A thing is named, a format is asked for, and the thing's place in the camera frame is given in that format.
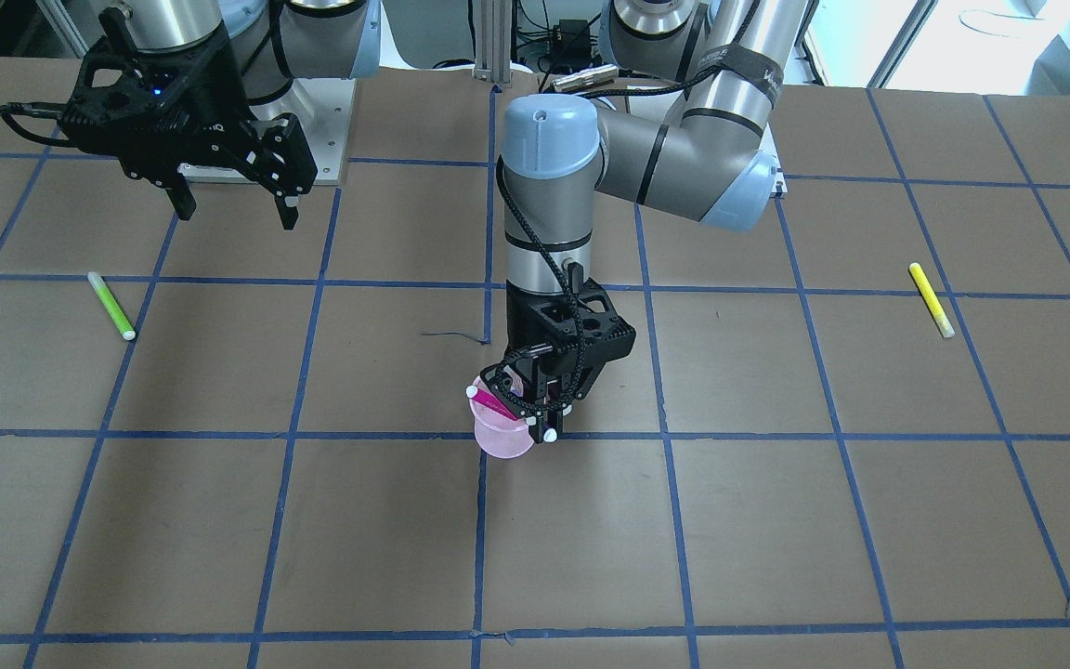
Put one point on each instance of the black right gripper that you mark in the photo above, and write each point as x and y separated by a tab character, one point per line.
211	104

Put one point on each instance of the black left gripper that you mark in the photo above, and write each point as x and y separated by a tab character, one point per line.
526	323

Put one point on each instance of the pink highlighter pen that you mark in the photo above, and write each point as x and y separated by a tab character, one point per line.
482	397

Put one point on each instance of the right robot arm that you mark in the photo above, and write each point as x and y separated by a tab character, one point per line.
283	40

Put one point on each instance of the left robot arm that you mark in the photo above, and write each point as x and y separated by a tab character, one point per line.
704	161

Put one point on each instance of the pink mesh cup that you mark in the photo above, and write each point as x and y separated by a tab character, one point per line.
500	437

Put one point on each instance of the green highlighter pen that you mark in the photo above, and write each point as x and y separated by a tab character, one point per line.
114	309

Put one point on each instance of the yellow highlighter pen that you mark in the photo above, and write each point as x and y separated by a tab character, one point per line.
931	300

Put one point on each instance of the aluminium frame post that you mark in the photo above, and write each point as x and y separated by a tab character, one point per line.
492	25

